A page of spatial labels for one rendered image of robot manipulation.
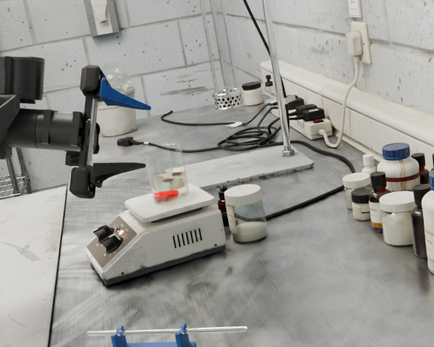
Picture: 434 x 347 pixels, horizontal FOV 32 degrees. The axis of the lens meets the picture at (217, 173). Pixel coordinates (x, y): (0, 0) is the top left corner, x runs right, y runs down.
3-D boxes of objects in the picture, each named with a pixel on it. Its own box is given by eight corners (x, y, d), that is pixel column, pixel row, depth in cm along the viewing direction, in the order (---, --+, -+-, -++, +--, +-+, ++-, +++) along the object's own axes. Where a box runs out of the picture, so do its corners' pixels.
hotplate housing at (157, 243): (105, 289, 110) (94, 238, 108) (87, 262, 122) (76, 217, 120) (242, 247, 117) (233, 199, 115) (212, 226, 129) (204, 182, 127)
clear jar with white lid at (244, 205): (266, 227, 123) (259, 181, 121) (270, 239, 118) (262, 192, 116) (231, 233, 124) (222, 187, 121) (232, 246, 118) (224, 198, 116)
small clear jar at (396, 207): (410, 229, 112) (406, 188, 110) (432, 240, 107) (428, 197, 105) (376, 239, 111) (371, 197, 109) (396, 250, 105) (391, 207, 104)
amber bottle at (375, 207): (387, 222, 117) (381, 168, 114) (400, 228, 113) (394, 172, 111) (367, 228, 115) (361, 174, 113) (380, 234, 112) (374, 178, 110)
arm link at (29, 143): (-15, 159, 105) (-13, 93, 105) (-2, 157, 111) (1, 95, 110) (33, 162, 105) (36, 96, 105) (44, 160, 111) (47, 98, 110)
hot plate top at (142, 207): (143, 224, 111) (142, 218, 111) (123, 205, 122) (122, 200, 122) (217, 203, 115) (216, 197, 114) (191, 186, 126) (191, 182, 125)
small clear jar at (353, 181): (377, 207, 124) (374, 177, 122) (350, 213, 123) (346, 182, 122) (368, 199, 128) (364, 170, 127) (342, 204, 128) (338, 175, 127)
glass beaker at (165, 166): (196, 200, 116) (187, 147, 114) (157, 210, 114) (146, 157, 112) (184, 190, 123) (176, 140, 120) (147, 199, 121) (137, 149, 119)
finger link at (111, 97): (101, 76, 105) (109, 87, 111) (98, 101, 105) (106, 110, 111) (150, 79, 105) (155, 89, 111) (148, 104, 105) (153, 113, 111)
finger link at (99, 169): (93, 157, 104) (101, 164, 110) (91, 183, 103) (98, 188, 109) (142, 160, 104) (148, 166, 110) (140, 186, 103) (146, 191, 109)
